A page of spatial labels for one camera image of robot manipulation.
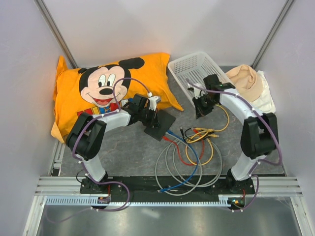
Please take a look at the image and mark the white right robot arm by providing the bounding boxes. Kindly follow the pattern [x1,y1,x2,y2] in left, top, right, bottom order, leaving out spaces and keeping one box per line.
[188,74,282,194]

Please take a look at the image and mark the white crumpled cloth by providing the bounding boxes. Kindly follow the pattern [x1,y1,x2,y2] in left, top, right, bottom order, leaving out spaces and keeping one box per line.
[251,70,276,113]

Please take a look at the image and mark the peach folded cloth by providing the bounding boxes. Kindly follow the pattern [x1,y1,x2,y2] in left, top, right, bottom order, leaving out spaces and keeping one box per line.
[226,64,263,102]

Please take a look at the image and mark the yellow ethernet cable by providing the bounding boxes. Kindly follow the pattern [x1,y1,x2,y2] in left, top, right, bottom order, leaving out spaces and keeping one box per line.
[208,104,230,133]
[184,127,221,166]

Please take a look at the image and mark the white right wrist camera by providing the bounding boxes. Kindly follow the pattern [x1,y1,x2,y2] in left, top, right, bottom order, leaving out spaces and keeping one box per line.
[188,84,205,99]

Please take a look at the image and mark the grey ethernet cable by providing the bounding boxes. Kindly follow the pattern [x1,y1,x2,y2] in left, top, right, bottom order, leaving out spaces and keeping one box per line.
[155,137,223,196]

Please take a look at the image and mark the orange Mickey Mouse pillow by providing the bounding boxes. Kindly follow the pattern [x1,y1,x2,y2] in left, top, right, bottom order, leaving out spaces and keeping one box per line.
[51,53,183,143]

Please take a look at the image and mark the white plastic mesh basket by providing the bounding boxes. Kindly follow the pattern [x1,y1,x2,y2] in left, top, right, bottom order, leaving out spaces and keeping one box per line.
[167,52,231,103]

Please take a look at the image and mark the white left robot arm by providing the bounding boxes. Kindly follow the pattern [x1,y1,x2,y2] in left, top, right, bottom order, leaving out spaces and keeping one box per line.
[66,94,163,193]

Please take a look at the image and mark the blue ethernet cable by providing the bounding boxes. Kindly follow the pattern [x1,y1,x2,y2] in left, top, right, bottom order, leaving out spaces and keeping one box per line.
[159,130,200,193]

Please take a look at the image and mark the aluminium slotted rail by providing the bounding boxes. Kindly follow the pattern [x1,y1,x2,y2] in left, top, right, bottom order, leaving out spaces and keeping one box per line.
[35,177,302,207]

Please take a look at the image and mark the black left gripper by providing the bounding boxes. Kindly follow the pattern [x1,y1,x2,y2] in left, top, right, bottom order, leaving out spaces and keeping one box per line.
[138,106,160,128]

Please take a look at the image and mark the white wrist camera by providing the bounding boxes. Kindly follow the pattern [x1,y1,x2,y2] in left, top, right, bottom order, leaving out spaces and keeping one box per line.
[148,96,161,111]
[188,84,205,99]

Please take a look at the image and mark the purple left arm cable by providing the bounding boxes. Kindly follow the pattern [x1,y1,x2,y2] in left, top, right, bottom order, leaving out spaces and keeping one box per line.
[71,77,153,163]

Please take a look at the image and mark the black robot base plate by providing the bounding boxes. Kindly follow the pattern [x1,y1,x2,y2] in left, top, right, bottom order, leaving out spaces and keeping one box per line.
[80,176,255,203]

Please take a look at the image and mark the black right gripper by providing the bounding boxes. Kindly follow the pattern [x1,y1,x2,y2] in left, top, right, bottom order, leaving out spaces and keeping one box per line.
[192,93,218,119]

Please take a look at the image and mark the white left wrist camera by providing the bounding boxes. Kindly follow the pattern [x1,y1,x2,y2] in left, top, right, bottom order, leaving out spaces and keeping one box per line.
[148,96,161,111]

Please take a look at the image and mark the red ethernet cable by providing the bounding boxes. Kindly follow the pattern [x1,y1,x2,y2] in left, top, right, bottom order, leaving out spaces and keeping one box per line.
[163,127,206,166]

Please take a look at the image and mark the black network switch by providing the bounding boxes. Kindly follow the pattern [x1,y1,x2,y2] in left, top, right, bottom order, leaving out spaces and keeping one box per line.
[144,110,176,141]

